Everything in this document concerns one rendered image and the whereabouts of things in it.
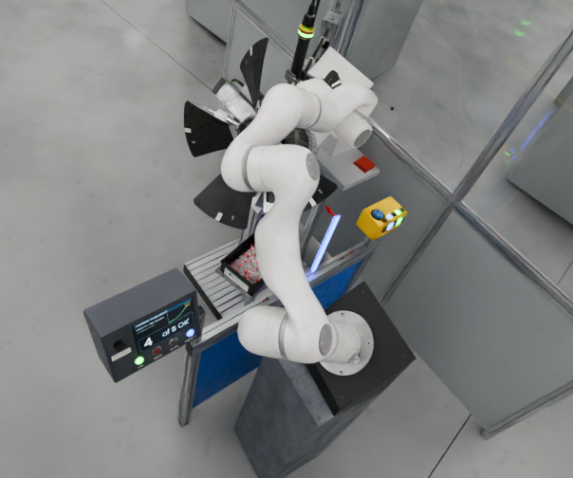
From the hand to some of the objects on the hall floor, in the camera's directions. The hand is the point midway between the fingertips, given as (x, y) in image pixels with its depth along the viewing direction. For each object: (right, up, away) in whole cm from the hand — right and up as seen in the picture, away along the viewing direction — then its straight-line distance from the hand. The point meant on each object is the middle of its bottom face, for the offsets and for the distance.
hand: (295, 75), depth 150 cm
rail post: (+16, -104, +118) cm, 158 cm away
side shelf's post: (+4, -62, +148) cm, 161 cm away
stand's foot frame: (-24, -74, +131) cm, 152 cm away
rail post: (-51, -136, +75) cm, 164 cm away
